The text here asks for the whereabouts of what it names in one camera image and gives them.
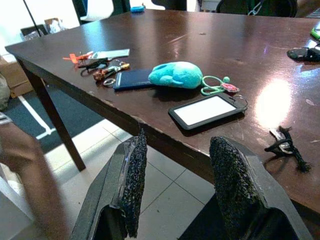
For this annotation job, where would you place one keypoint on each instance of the brown wooden chair back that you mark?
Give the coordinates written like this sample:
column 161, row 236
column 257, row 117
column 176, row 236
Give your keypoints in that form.
column 27, row 175

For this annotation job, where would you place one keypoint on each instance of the dark brown wooden table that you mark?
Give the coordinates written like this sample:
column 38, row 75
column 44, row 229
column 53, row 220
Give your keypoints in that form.
column 200, row 62

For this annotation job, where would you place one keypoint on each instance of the black sandal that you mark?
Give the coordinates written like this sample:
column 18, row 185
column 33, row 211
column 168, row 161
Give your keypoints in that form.
column 303, row 53

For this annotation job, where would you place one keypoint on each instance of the dark teal floor mat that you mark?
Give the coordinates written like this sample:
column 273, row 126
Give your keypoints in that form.
column 35, row 115

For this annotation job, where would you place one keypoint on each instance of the bright green object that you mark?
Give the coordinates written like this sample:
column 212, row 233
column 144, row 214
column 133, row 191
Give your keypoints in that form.
column 315, row 32

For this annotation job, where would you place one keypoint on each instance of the cardboard box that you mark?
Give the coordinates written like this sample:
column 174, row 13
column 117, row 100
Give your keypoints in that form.
column 15, row 77

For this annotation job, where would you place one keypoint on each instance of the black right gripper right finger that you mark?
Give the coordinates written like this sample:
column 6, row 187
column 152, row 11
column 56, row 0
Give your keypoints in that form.
column 237, row 180

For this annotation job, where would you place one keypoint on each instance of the black card holder white insert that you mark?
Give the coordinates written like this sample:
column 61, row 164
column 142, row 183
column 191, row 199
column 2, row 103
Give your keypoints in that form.
column 205, row 110

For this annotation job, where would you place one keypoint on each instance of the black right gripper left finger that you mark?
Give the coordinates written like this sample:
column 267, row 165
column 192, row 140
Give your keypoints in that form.
column 132, row 172

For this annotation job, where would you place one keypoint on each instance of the brown charm key bunch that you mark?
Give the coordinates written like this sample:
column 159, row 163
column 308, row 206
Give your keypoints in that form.
column 107, row 71

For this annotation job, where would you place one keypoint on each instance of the open box with clutter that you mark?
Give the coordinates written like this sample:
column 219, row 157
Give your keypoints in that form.
column 42, row 28

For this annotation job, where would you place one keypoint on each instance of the dark blue card holder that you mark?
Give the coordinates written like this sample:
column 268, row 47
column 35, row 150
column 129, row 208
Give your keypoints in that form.
column 132, row 79

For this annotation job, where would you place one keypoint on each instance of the blue small object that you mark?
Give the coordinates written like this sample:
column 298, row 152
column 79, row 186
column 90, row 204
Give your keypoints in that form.
column 137, row 9

